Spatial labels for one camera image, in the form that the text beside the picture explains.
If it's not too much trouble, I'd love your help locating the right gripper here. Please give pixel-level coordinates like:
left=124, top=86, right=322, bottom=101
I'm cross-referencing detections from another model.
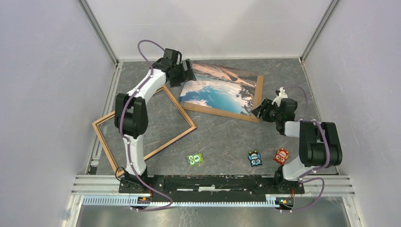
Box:
left=251, top=98, right=282, bottom=123

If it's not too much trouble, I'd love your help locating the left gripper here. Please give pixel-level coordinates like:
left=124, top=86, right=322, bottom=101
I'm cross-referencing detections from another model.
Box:
left=170, top=60, right=197, bottom=88

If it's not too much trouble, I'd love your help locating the landscape photo print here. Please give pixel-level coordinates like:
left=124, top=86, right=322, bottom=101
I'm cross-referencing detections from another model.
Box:
left=179, top=61, right=263, bottom=116

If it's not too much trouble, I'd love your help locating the wooden picture frame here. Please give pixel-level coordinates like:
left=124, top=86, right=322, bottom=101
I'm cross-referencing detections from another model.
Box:
left=92, top=85, right=197, bottom=177

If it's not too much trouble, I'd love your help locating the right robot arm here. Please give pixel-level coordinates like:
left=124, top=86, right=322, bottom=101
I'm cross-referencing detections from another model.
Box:
left=252, top=98, right=343, bottom=193

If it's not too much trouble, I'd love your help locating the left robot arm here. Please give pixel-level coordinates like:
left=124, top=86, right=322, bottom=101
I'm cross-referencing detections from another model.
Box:
left=114, top=48, right=196, bottom=193

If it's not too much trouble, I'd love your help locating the blue owl sticker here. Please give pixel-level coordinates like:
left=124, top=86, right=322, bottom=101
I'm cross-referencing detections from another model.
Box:
left=248, top=150, right=262, bottom=167

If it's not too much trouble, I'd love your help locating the red owl sticker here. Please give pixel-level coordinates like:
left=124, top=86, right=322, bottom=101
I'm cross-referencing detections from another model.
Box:
left=273, top=148, right=289, bottom=165

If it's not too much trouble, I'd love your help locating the green owl sticker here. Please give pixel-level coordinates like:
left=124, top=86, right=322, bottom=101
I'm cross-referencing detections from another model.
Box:
left=187, top=153, right=204, bottom=166

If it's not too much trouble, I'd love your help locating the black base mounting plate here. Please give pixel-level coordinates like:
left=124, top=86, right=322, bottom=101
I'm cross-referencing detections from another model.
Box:
left=119, top=175, right=305, bottom=203

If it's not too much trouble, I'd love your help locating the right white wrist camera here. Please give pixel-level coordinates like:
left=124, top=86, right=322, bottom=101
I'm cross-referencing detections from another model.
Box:
left=272, top=87, right=288, bottom=107

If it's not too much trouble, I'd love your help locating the white slotted cable duct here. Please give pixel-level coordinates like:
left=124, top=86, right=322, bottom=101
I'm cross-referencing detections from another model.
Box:
left=82, top=195, right=290, bottom=208

